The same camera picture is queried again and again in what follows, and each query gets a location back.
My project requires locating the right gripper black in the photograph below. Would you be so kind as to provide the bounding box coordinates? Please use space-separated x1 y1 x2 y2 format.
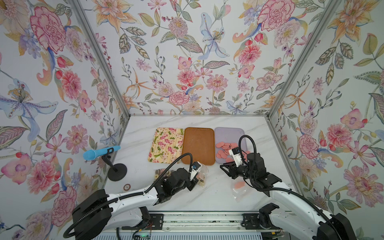
220 160 257 182

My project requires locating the bag of pink cookies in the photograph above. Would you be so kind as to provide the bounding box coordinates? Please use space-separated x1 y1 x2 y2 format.
231 179 252 203

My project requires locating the bag of cream cookies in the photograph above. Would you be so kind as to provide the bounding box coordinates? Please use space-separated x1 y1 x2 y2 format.
196 164 209 188

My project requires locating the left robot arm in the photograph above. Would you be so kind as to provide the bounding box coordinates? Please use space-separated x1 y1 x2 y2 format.
63 166 200 240

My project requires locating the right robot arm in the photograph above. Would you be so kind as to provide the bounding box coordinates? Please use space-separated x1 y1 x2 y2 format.
220 153 357 240

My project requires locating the bag of brown cookies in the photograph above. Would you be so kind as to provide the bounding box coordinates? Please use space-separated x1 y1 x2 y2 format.
154 169 170 180

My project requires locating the pile of pink cookies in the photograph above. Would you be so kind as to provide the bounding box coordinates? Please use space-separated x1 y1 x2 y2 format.
216 142 238 164

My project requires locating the lilac plastic tray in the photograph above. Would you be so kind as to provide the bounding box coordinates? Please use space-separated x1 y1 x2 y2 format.
214 127 245 151

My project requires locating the floral pattern tray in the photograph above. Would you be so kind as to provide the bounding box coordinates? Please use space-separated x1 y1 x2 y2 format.
148 128 185 164

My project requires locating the black microphone stand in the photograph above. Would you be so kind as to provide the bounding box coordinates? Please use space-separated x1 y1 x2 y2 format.
102 155 128 182

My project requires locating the brown wooden tray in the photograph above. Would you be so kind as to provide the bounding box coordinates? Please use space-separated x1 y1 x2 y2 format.
182 127 216 166

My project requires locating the blue microphone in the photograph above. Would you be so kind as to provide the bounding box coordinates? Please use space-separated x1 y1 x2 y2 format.
83 146 121 161

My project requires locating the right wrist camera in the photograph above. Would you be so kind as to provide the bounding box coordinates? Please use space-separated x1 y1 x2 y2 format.
229 147 243 167

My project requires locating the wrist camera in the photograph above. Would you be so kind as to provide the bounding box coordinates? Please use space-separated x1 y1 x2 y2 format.
191 162 202 179
229 147 243 167

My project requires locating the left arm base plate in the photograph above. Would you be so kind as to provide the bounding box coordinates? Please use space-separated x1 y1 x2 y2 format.
121 214 164 231

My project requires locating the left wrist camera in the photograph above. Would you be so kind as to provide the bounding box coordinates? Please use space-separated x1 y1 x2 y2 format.
191 162 202 179

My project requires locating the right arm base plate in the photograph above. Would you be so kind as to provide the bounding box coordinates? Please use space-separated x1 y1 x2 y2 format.
241 203 280 230

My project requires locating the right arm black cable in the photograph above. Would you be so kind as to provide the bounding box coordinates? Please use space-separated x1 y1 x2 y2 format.
237 134 343 235

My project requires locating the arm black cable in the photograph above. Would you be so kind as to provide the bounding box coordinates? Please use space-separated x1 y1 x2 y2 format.
237 134 343 235
62 152 194 240

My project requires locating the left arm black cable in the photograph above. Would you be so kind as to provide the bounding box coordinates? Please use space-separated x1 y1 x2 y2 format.
62 152 194 240

